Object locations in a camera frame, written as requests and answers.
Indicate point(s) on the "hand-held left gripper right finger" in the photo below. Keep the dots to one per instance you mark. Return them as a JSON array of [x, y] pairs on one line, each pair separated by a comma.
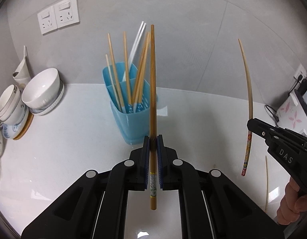
[[160, 164]]

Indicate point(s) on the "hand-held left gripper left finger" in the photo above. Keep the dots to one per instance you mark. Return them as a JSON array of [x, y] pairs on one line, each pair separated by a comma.
[[146, 164]]

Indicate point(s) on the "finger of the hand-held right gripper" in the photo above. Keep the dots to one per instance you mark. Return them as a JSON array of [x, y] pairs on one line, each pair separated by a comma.
[[258, 127]]

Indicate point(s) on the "pale chopstick with patterned end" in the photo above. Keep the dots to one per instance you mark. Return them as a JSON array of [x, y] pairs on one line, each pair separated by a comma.
[[248, 92]]

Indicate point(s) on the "blue plastic utensil holder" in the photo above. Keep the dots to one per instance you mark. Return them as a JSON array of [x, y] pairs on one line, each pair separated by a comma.
[[133, 129]]

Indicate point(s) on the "brown chopstick with patterned band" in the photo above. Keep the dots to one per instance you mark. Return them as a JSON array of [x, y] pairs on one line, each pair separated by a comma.
[[152, 92]]

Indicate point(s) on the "thin pale chopstick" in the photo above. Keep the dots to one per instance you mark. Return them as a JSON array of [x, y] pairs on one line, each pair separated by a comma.
[[113, 79], [266, 184]]

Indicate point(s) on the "wooden chopstick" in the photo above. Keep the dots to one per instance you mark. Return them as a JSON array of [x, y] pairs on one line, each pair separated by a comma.
[[141, 67], [144, 67], [127, 69], [116, 72]]

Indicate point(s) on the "person's right hand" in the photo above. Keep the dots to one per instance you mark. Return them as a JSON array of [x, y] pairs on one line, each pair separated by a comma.
[[290, 204]]

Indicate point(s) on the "white floral rice cooker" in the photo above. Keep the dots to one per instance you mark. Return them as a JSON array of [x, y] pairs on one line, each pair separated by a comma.
[[290, 112]]

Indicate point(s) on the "white ribbed plate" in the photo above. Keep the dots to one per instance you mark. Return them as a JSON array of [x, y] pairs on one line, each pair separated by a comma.
[[55, 102]]

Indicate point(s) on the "wooden coaster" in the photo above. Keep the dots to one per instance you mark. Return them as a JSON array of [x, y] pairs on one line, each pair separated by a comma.
[[26, 129]]

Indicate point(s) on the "white ceramic bowl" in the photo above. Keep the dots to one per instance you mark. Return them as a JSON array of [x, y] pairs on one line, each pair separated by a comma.
[[41, 89]]

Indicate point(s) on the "blue patterned bowl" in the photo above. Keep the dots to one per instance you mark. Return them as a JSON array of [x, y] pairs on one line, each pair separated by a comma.
[[15, 129]]

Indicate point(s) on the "stacked small bowls on saucer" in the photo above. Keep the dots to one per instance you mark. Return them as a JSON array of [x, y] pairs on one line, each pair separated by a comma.
[[11, 104]]

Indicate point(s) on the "white ceramic spoon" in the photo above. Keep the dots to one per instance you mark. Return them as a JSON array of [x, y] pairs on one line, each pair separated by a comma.
[[22, 72]]

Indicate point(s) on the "white wall socket with plug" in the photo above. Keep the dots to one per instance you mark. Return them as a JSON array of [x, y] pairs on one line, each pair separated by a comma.
[[299, 71]]

